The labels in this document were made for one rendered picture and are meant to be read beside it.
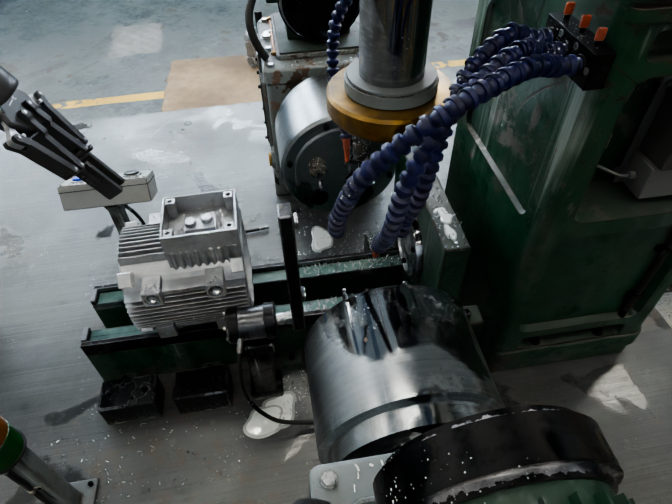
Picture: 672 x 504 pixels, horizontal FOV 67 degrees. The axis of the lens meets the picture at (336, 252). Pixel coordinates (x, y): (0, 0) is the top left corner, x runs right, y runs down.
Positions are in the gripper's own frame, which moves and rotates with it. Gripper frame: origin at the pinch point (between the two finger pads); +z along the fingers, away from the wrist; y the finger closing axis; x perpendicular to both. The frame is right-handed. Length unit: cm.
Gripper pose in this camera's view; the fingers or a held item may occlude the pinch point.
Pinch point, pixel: (100, 176)
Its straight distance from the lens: 89.7
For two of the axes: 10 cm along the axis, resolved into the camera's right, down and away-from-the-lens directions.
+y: -1.5, -7.2, 6.8
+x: -8.4, 4.5, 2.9
